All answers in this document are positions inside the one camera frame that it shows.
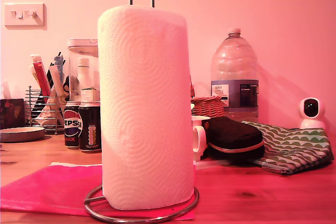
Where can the white paper towel roll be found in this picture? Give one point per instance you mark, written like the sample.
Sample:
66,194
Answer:
144,103

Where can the large clear water bottle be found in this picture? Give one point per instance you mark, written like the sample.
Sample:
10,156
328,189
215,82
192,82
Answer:
235,77

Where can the black zip pouch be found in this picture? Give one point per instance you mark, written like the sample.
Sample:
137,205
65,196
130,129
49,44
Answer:
236,134

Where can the small white carton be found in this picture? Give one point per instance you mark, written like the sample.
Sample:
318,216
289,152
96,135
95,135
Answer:
88,95

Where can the dark drink can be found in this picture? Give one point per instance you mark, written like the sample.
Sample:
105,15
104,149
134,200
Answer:
90,129

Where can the white plastic bottle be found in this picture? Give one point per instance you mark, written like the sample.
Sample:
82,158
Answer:
83,77

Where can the clear jar with white lid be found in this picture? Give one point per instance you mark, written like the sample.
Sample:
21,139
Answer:
84,44

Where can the Pepsi Max drink can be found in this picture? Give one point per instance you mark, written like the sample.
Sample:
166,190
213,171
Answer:
71,127

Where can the blue stick bundle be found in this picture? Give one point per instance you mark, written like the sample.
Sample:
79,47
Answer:
60,73

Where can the white paper wrapped stick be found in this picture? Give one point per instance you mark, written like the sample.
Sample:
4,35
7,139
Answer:
55,79

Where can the red and white packet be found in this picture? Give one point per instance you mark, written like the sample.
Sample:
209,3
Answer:
39,74

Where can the green wave pattern pouch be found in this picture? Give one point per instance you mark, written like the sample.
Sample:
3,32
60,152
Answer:
294,145

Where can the pink paper sheet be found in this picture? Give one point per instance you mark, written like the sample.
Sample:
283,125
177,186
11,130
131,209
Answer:
52,187

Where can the grey shallow plate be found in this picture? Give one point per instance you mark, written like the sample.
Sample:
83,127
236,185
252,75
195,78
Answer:
21,133

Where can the small white round camera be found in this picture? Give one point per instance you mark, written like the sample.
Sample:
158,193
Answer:
312,121

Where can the white wall switch plate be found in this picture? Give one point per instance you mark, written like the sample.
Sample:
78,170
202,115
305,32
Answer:
25,22

